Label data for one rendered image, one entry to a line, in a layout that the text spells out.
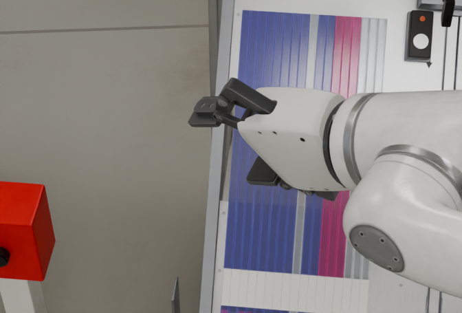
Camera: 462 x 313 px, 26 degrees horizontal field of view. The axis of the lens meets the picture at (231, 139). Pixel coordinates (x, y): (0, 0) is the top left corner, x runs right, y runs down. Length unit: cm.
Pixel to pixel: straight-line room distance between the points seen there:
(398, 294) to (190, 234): 114
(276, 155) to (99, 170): 204
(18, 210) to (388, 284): 64
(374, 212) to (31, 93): 252
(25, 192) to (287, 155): 99
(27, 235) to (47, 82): 147
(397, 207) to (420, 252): 3
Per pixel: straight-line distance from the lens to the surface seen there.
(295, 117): 83
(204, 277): 166
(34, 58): 329
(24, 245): 179
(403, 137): 75
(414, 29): 163
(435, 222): 69
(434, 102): 76
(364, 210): 71
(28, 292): 194
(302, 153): 85
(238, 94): 85
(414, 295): 167
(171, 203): 279
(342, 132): 80
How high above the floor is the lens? 209
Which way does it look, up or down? 45 degrees down
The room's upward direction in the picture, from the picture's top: straight up
